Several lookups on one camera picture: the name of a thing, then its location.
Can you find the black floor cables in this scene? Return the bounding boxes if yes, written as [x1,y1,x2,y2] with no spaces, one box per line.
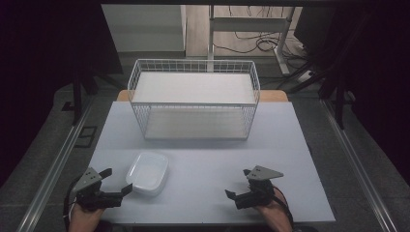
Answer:
[213,5,312,61]

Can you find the white power strip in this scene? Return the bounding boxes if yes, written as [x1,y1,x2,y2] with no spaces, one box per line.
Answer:
[297,70,315,84]

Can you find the black tripod stand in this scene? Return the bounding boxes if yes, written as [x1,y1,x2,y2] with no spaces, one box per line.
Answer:
[277,18,359,131]

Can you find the white cabinet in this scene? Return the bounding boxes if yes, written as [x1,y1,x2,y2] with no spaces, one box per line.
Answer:
[101,4,189,59]

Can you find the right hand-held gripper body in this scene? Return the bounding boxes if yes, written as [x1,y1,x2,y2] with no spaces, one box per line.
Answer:
[234,164,285,211]

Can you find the white wire shelf rack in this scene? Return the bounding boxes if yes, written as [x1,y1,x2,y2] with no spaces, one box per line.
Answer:
[127,58,262,141]

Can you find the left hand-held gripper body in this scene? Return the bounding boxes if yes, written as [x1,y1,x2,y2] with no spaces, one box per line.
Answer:
[72,166,124,213]

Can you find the dark curtain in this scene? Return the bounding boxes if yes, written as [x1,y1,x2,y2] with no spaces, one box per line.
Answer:
[0,0,124,189]
[293,0,410,187]

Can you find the person's left hand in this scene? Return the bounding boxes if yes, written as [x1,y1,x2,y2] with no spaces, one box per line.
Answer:
[68,202,105,232]

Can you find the white metal desk frame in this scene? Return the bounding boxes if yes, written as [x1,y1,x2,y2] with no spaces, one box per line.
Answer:
[207,4,297,77]

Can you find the aluminium rail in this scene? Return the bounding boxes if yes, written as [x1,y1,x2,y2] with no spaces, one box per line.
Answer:
[15,96,95,232]
[319,98,400,232]

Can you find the person's right hand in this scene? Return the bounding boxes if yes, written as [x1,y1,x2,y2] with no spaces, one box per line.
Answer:
[253,188,294,232]

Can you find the white plastic tray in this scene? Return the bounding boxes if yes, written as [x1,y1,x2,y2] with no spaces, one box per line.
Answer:
[125,151,170,197]

